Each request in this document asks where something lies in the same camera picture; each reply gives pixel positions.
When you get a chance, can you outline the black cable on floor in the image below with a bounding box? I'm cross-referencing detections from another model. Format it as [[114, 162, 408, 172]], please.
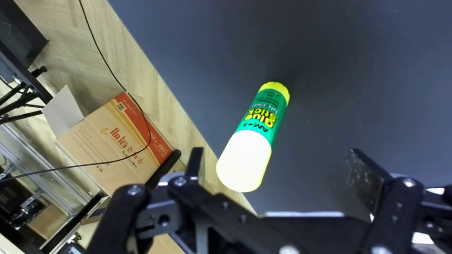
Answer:
[[0, 0, 157, 185]]

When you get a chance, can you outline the green yellow glue stick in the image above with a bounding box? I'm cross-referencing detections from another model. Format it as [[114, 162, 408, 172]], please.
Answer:
[[216, 80, 291, 192]]

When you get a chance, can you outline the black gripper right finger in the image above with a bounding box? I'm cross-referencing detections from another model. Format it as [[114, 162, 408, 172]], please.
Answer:
[[345, 148, 393, 220]]

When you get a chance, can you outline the brown cardboard box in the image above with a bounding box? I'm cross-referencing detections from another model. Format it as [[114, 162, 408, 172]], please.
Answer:
[[44, 86, 174, 194]]

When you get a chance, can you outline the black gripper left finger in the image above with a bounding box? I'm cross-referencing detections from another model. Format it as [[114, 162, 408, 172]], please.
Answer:
[[185, 146, 203, 182]]

